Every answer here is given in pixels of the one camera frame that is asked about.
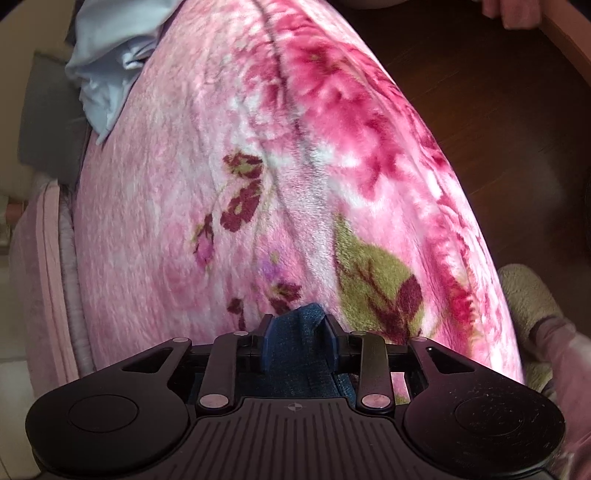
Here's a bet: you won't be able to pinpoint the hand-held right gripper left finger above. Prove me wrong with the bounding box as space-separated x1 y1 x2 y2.
121 314 279 409

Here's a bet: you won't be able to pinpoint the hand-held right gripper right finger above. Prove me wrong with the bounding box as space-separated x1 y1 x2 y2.
316 315 477 409

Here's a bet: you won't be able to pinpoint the dark blue jeans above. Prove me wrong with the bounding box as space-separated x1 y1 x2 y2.
189 302 366 403

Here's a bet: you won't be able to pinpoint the pink floral fleece blanket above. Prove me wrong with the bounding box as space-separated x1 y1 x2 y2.
74 0 528 403

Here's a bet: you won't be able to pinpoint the beige fuzzy slipper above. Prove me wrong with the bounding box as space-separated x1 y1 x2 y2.
496 264 579 395

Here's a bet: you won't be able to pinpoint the pink bed sheet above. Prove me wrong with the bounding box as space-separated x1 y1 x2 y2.
8 179 101 400

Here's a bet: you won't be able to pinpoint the grey pillow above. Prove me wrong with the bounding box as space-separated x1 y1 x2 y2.
18 50 94 186

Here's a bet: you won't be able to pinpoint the light blue garment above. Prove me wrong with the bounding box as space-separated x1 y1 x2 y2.
65 0 186 147

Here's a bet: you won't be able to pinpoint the pink cloth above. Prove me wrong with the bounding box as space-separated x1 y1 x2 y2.
480 0 546 29

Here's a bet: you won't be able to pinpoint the wooden furniture edge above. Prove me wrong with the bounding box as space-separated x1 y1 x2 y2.
539 7 591 80

